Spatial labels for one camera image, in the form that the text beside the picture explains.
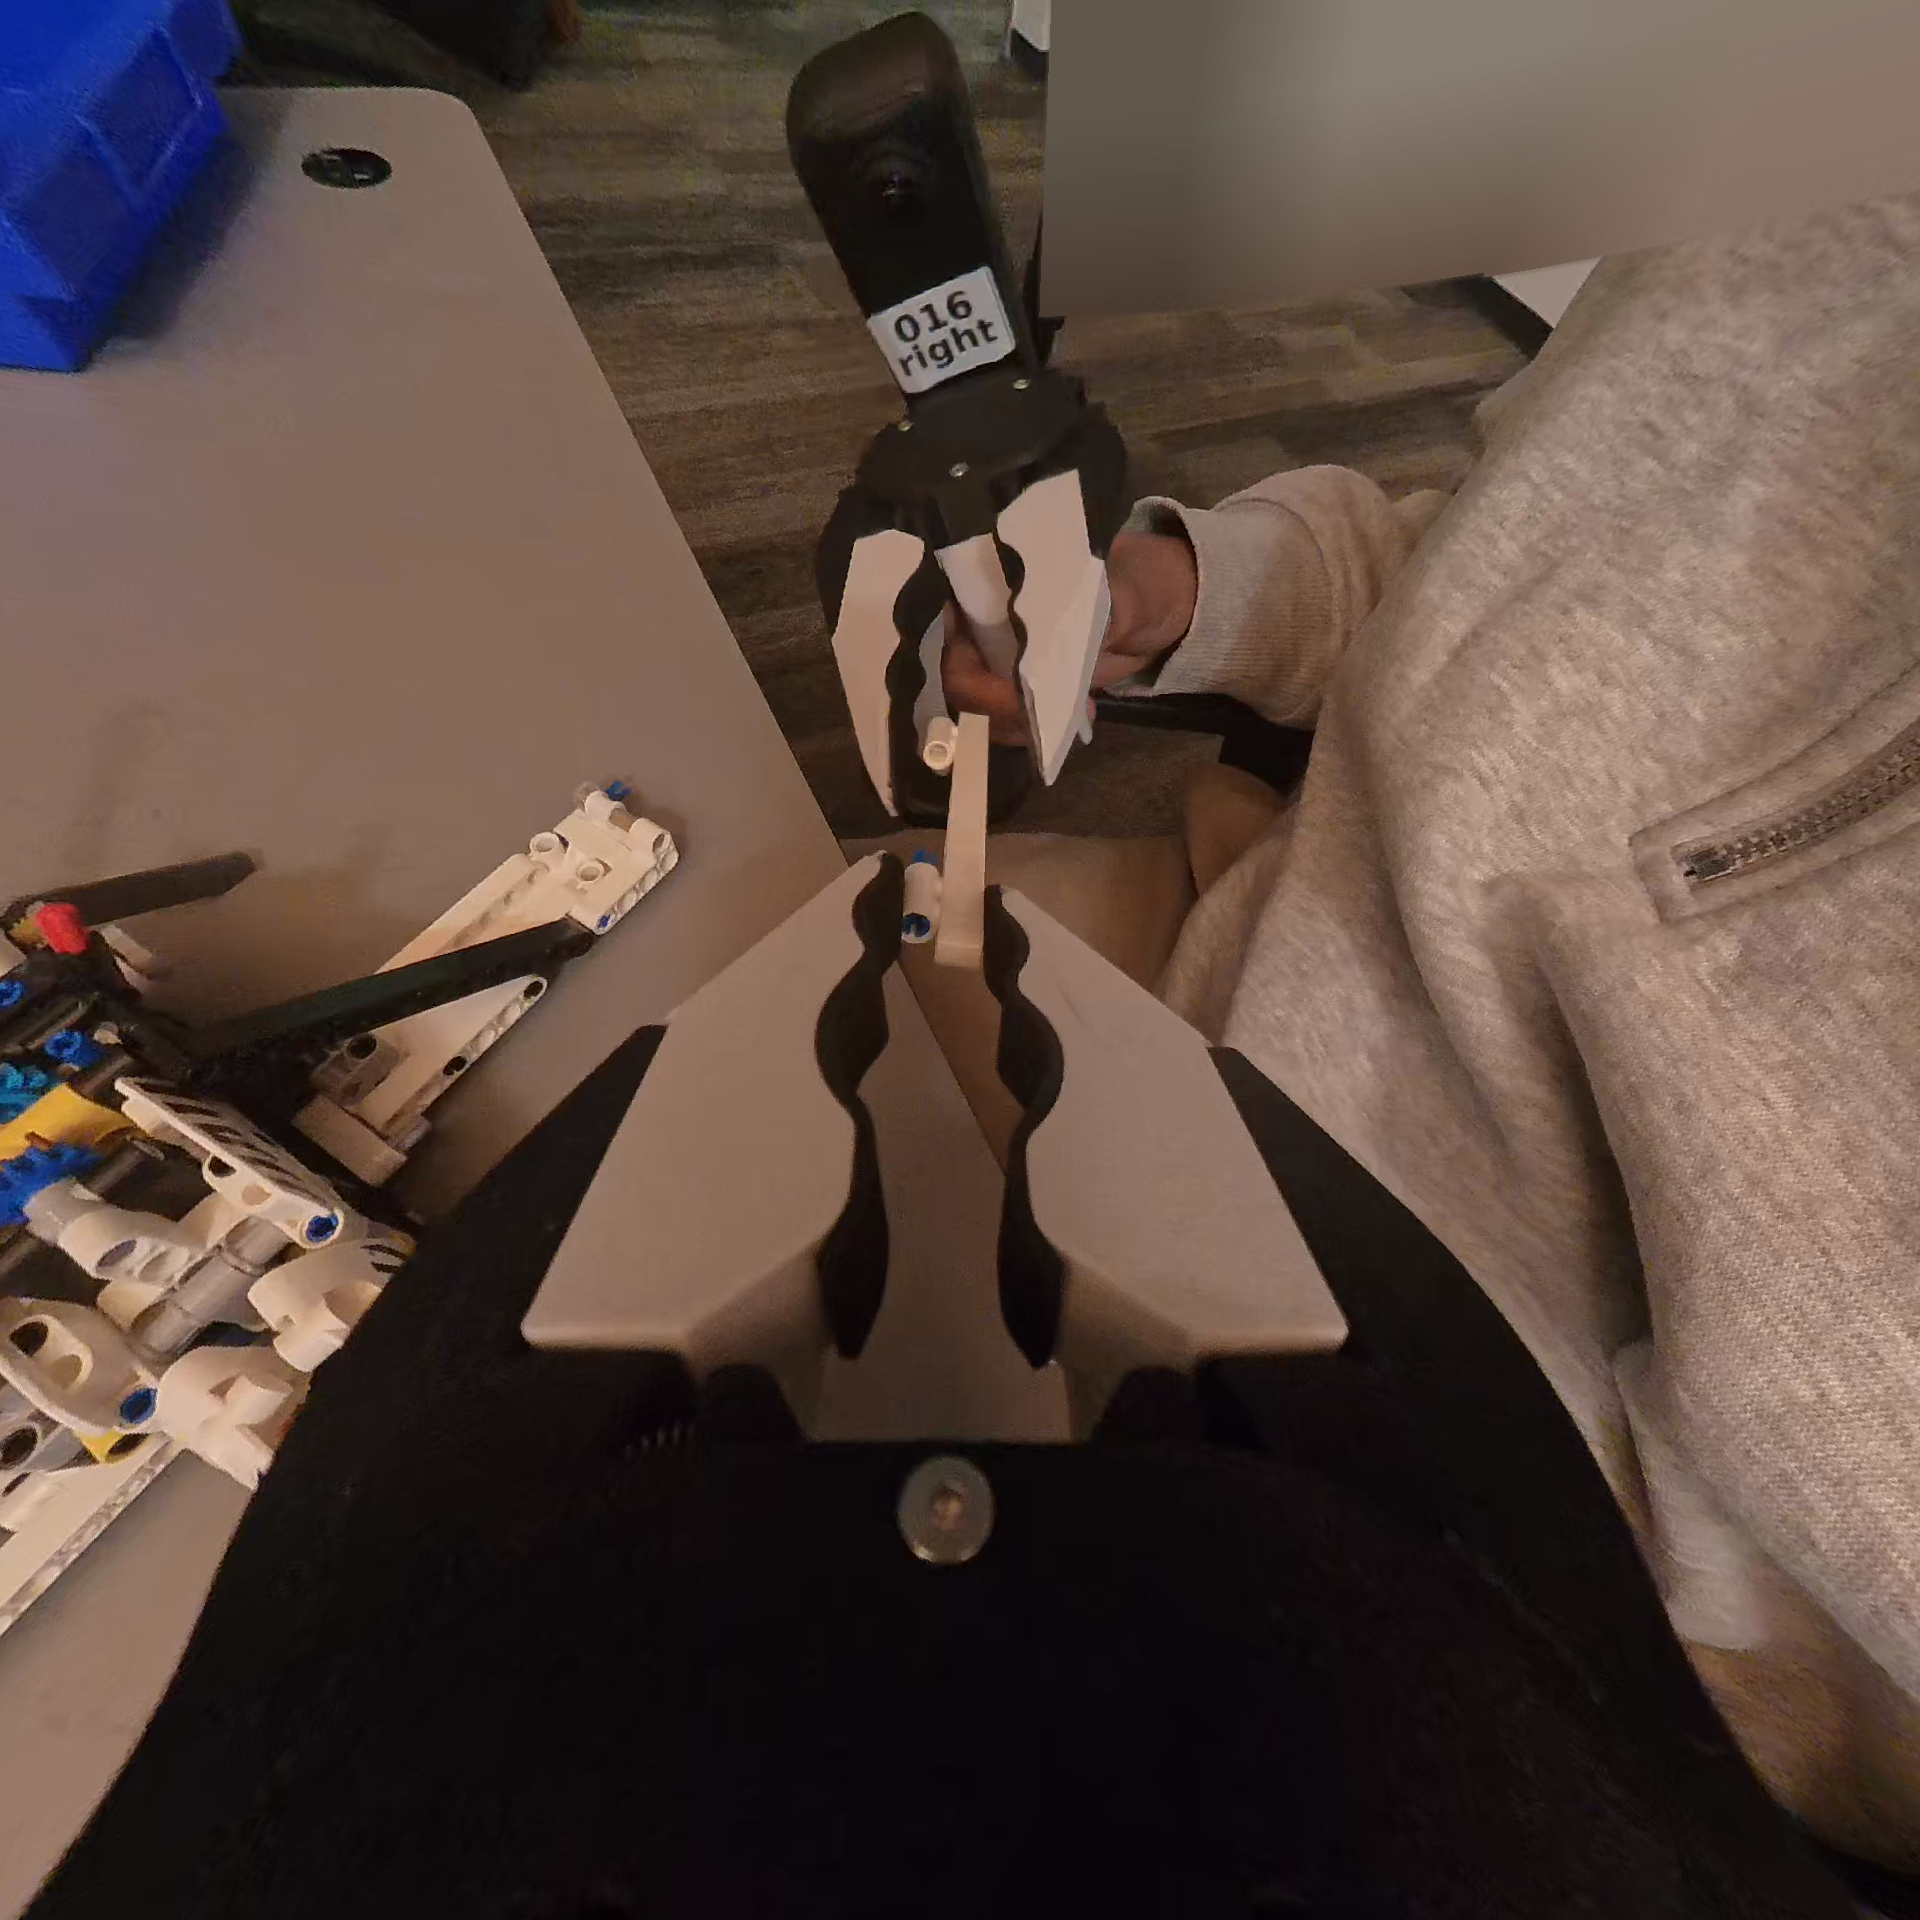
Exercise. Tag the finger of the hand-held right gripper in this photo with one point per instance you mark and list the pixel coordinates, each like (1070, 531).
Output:
(868, 646)
(1066, 630)

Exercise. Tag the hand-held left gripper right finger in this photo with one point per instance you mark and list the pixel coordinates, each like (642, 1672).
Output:
(1186, 1201)

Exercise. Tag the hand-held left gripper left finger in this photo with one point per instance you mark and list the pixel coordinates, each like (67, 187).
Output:
(705, 1184)

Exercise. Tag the long white lego beam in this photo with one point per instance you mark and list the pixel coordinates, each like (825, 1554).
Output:
(965, 840)

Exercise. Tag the zebra striped lego airplane model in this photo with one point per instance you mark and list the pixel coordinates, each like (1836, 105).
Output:
(226, 1170)

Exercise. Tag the person's right forearm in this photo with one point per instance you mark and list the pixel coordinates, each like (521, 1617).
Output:
(1290, 600)

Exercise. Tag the person's right hand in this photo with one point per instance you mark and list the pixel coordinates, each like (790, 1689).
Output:
(1155, 600)

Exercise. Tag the black office chair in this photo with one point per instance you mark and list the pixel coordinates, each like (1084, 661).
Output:
(1202, 728)

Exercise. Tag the blue plastic bin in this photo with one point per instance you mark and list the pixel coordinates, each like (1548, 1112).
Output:
(107, 181)

